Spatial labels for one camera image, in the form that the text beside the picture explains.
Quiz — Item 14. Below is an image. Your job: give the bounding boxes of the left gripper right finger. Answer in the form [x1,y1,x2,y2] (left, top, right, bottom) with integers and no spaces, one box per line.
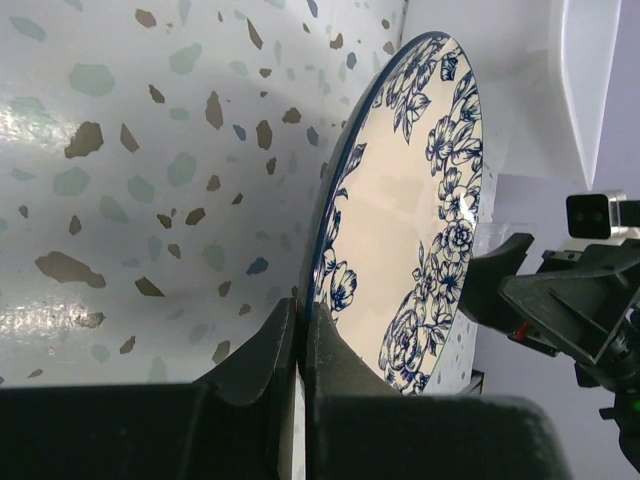
[302,305,571,479]

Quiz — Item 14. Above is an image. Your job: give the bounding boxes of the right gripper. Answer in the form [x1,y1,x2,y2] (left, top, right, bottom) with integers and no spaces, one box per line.
[459,233,639,450]

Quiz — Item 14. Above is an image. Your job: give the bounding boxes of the white plastic bin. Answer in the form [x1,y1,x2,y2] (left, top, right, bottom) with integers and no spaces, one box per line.
[403,0,621,189]

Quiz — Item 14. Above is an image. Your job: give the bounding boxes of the blue floral white plate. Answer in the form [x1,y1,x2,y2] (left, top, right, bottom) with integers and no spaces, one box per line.
[307,32,483,395]

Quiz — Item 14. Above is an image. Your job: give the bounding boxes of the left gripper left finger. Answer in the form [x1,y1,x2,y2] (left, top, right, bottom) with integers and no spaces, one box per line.
[1,298,296,479]

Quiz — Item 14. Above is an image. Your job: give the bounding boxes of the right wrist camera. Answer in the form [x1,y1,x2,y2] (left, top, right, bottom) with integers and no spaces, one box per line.
[565,190,639,240]

